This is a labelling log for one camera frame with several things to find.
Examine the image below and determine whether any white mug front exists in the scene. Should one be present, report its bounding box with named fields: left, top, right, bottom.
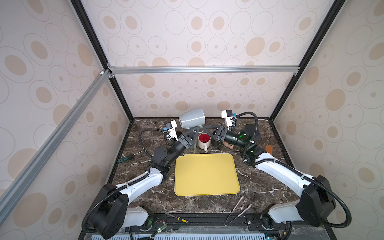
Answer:
left=198, top=133, right=211, bottom=151

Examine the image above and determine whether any horizontal aluminium frame bar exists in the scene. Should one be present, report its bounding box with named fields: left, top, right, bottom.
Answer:
left=101, top=65, right=300, bottom=76

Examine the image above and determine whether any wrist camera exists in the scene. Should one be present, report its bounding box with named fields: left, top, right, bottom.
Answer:
left=221, top=110, right=237, bottom=132
left=163, top=120, right=179, bottom=141

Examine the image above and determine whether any green handled screwdriver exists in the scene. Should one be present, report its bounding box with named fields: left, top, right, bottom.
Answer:
left=118, top=151, right=142, bottom=164

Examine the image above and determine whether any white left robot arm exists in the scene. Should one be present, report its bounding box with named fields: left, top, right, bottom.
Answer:
left=81, top=127, right=200, bottom=239

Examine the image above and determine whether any grey mug back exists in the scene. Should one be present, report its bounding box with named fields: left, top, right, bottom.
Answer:
left=179, top=108, right=206, bottom=129

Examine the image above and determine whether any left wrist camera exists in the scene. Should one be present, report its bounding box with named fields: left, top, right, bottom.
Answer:
left=163, top=120, right=179, bottom=141

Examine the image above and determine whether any pink cream mug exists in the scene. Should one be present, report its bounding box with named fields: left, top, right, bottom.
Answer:
left=224, top=143, right=236, bottom=150

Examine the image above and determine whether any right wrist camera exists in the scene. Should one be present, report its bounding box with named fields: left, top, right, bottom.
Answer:
left=221, top=110, right=237, bottom=132

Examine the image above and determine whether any yellow black screwdriver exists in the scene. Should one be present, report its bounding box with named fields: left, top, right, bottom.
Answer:
left=164, top=212, right=189, bottom=224

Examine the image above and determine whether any yellow plastic tray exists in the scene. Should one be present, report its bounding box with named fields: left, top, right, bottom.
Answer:
left=174, top=154, right=240, bottom=196

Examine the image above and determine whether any left aluminium frame bar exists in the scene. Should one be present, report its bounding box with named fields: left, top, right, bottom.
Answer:
left=1, top=69, right=111, bottom=224

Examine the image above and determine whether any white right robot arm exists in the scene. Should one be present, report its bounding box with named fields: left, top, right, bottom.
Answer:
left=203, top=111, right=352, bottom=231

